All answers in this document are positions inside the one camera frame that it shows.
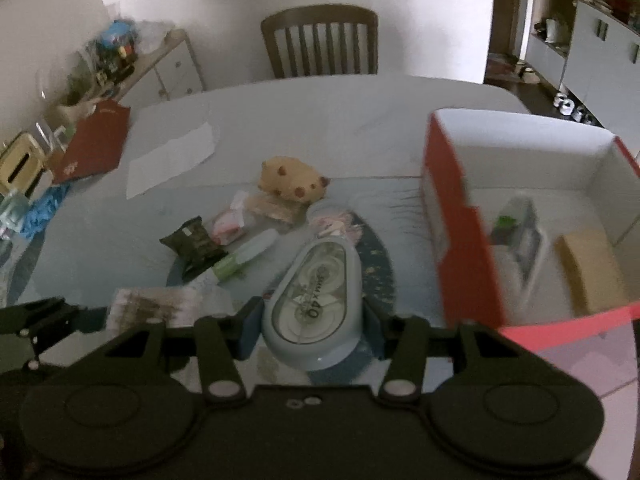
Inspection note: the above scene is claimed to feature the tan rectangular block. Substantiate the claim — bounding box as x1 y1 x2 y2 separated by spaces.
555 232 631 318

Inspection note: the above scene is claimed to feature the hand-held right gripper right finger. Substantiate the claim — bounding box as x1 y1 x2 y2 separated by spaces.
361 300 522 407

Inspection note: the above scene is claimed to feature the red cardboard box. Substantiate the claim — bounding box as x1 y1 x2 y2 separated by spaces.
420 108 640 361

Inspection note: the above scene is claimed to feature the light blue correction tape dispenser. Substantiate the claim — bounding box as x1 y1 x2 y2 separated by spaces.
261 239 363 372

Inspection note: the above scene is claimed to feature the wooden chair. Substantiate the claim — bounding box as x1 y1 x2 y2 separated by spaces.
260 6 379 80

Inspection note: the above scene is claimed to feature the white plastic bag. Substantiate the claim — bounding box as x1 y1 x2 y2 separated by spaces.
132 20 173 53

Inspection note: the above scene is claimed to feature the grey cabinet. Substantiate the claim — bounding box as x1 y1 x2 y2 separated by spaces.
525 0 640 133

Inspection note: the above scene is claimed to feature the pink candy bag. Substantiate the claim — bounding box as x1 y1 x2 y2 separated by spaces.
210 192 251 246

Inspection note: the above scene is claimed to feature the green and white glue pen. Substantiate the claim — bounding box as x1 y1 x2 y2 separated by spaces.
212 228 279 283

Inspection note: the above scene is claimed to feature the white sideboard cabinet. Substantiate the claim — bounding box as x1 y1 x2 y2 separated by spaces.
115 30 206 108

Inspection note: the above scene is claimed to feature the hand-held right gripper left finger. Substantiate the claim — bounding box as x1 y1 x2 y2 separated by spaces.
102 296 264 404

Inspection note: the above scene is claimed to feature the green and white stapler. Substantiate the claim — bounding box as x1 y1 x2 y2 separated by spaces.
492 195 548 301

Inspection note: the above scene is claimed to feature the white packet with brown sticks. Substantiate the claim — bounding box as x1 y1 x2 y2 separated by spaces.
105 285 233 333

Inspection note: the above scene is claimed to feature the wooden door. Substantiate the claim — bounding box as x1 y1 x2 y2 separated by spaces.
484 0 538 85

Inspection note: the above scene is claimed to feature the tan spotted pig toy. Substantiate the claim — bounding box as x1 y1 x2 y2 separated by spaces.
257 156 331 204

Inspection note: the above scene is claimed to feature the red folder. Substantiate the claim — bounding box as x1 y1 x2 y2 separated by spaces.
50 100 132 185

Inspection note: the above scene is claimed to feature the tan cracker packet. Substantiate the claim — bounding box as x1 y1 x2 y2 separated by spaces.
245 195 301 223

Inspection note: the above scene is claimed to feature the white paper sheet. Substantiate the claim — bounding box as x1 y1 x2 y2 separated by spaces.
126 122 217 200

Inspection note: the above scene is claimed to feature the blue cloth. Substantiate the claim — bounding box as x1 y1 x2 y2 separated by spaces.
20 182 71 235

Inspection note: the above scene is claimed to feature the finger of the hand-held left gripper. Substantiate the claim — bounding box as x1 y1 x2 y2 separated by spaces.
0 297 109 375

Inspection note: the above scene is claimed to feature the dark green snack packet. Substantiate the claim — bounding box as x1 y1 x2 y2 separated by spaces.
160 216 226 277

